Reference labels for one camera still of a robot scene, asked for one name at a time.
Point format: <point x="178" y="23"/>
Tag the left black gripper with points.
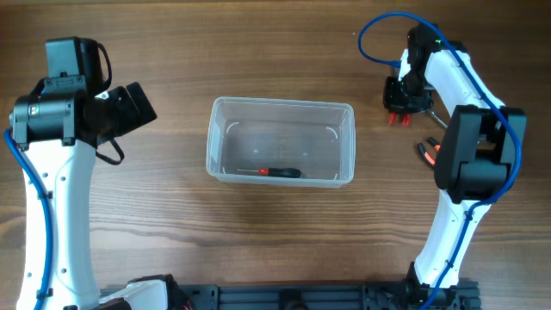
<point x="132" y="119"/>

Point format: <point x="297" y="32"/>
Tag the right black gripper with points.
<point x="391" y="101"/>

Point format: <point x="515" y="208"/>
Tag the red handled snips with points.
<point x="398" y="118"/>

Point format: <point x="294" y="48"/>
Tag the silver L-shaped wrench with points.
<point x="431" y="113"/>

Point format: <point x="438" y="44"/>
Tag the orange black pliers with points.
<point x="428" y="158"/>

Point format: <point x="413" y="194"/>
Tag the clear plastic container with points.
<point x="317" y="138"/>

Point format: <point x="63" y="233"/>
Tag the black red screwdriver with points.
<point x="275" y="172"/>

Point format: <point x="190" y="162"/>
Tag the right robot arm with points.
<point x="476" y="162"/>

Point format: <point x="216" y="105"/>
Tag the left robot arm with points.
<point x="54" y="133"/>

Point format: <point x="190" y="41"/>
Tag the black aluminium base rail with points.
<point x="369" y="296"/>

